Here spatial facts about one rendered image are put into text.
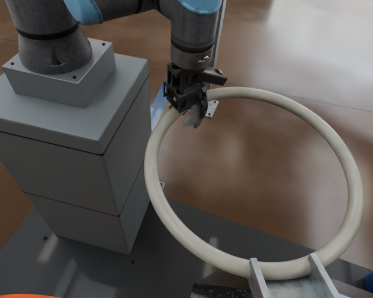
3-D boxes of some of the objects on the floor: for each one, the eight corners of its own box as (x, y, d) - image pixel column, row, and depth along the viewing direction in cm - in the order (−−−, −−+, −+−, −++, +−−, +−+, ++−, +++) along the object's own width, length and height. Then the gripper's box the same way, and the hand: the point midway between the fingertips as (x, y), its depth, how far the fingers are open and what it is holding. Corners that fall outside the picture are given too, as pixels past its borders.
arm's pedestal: (39, 242, 136) (-73, 116, 71) (86, 164, 168) (38, 29, 103) (135, 269, 131) (108, 160, 66) (165, 183, 163) (167, 54, 98)
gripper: (156, 52, 62) (158, 116, 79) (188, 83, 56) (183, 145, 73) (187, 41, 65) (183, 105, 82) (220, 69, 59) (208, 132, 77)
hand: (191, 117), depth 78 cm, fingers closed on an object, 5 cm apart
